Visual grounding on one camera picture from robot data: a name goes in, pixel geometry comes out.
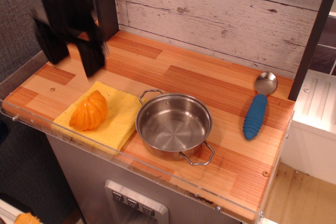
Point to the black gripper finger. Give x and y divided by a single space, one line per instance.
92 49
54 48

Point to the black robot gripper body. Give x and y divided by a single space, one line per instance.
67 18

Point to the orange plastic toy slice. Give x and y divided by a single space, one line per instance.
90 113

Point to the yellow folded towel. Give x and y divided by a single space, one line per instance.
114 131

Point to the clear acrylic front guard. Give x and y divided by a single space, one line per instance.
236 180

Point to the small stainless steel pot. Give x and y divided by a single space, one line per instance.
175 126

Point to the silver dispenser button panel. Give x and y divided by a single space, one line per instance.
130 206

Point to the dark vertical post left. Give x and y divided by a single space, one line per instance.
107 17

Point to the dark vertical post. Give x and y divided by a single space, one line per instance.
107 17
313 40

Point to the blue handled metal spoon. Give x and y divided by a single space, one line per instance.
265 84

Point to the dark vertical post right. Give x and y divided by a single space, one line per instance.
313 40

